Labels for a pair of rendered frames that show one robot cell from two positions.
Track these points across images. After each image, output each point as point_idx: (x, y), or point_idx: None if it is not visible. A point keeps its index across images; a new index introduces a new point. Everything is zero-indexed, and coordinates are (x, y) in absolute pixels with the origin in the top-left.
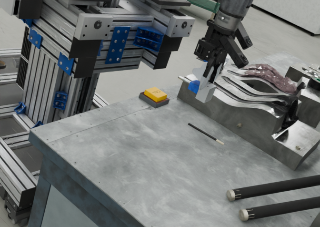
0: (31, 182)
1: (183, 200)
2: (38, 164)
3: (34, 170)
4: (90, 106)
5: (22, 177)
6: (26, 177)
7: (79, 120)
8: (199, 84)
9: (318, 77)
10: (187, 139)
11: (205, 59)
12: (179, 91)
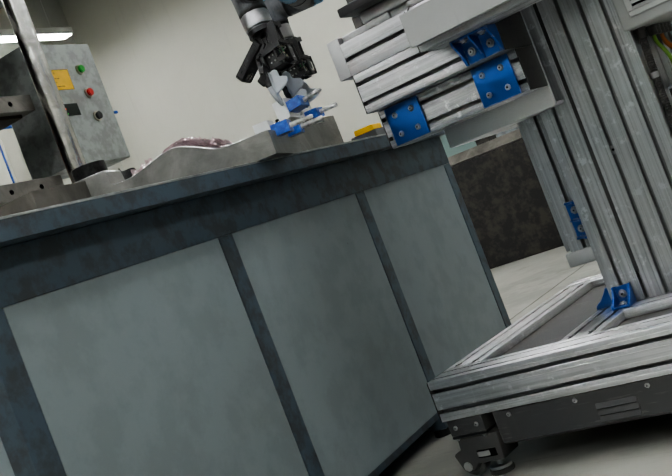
0: (575, 284)
1: None
2: (601, 290)
3: (596, 289)
4: (558, 229)
5: (591, 278)
6: (587, 280)
7: None
8: (310, 106)
9: (83, 165)
10: None
11: (303, 78)
12: (341, 137)
